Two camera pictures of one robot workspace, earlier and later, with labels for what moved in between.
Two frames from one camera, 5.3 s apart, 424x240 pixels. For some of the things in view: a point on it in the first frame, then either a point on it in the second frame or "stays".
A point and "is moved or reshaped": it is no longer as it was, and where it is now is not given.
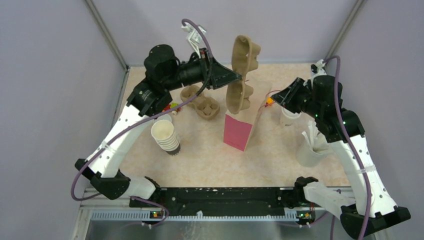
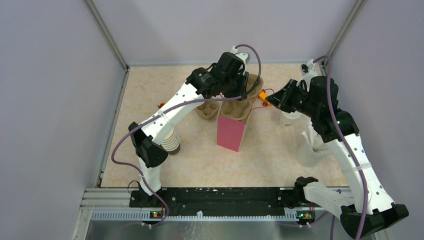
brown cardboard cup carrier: (205, 108) stays
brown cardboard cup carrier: (244, 54) is moved or reshaped
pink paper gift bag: (239, 126) is moved or reshaped
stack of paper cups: (166, 138) stays
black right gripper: (285, 97) stays
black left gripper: (221, 76) to (243, 78)
